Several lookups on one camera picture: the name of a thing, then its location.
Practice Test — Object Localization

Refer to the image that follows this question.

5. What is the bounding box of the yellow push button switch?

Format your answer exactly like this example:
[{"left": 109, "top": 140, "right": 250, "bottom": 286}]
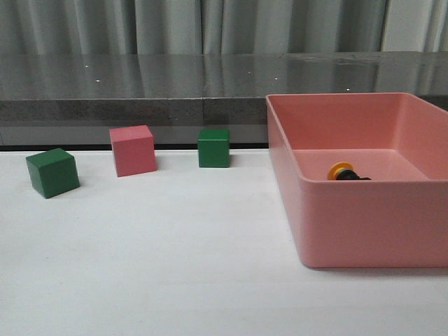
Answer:
[{"left": 327, "top": 162, "right": 370, "bottom": 181}]

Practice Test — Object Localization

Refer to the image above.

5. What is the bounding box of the green cube near bin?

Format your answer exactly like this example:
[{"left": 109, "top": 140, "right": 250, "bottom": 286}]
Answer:
[{"left": 197, "top": 129, "right": 230, "bottom": 168}]

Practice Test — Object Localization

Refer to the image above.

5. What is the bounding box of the pink wooden cube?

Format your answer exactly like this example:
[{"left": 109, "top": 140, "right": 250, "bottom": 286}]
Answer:
[{"left": 109, "top": 125, "right": 157, "bottom": 177}]

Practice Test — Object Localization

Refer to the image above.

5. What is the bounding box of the green cube far left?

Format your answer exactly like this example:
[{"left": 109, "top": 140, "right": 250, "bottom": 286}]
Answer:
[{"left": 26, "top": 148, "right": 80, "bottom": 199}]

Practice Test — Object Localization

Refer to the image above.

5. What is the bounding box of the pink plastic bin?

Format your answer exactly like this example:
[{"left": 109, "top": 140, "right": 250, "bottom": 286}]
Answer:
[{"left": 266, "top": 92, "right": 447, "bottom": 268}]

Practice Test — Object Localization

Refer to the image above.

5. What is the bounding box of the grey stone ledge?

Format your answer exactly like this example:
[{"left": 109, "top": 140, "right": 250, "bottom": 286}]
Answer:
[{"left": 1, "top": 52, "right": 447, "bottom": 151}]

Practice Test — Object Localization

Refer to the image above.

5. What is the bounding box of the grey curtain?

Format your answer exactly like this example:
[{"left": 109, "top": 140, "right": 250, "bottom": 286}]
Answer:
[{"left": 1, "top": 1, "right": 447, "bottom": 55}]

